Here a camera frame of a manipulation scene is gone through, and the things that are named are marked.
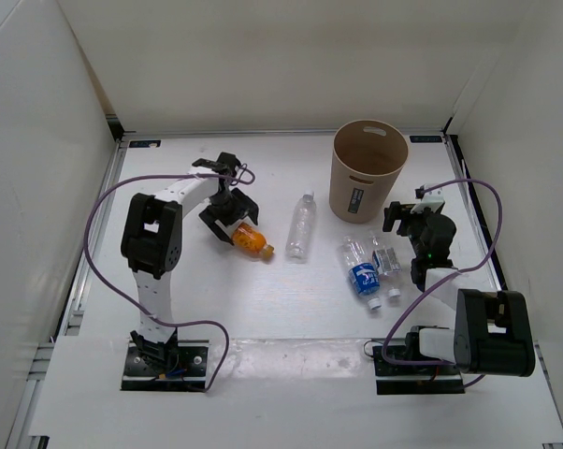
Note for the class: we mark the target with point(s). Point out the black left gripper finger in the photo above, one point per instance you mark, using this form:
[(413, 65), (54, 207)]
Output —
[(215, 226), (245, 207)]

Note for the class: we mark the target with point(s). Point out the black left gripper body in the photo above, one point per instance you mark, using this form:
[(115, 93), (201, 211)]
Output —
[(225, 208)]

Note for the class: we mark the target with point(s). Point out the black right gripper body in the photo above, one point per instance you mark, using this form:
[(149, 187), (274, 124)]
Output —
[(411, 224)]

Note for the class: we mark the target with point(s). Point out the orange plastic bottle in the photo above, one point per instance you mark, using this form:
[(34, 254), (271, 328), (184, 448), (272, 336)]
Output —
[(252, 242)]

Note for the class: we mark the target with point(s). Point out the clear plastic bottle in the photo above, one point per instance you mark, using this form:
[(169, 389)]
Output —
[(301, 228)]

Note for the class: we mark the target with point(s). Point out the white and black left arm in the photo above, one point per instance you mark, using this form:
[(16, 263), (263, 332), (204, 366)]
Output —
[(152, 244)]

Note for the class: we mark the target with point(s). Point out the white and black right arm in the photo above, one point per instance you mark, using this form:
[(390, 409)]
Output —
[(491, 334)]

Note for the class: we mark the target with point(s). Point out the beige round waste bin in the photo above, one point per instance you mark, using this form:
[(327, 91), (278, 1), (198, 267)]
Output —
[(367, 158)]

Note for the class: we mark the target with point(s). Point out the clear bottle with white label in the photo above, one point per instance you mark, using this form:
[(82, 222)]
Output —
[(384, 259)]

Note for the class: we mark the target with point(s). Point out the clear bottle with blue label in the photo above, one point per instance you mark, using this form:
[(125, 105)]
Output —
[(361, 274)]

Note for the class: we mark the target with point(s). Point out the dark XDOF logo sticker right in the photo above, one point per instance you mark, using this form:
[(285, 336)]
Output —
[(425, 139)]

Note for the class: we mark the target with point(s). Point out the dark logo sticker left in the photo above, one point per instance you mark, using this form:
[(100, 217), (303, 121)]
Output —
[(144, 144)]

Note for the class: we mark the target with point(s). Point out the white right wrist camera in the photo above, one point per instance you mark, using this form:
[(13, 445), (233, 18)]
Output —
[(430, 199)]

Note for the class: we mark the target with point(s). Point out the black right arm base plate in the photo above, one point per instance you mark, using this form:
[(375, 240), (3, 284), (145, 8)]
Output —
[(397, 380)]

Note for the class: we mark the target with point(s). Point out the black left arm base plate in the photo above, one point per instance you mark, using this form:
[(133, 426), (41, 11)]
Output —
[(185, 371)]

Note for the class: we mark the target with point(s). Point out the aluminium table edge rail left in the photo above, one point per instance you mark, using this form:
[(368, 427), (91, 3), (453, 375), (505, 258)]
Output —
[(70, 318)]

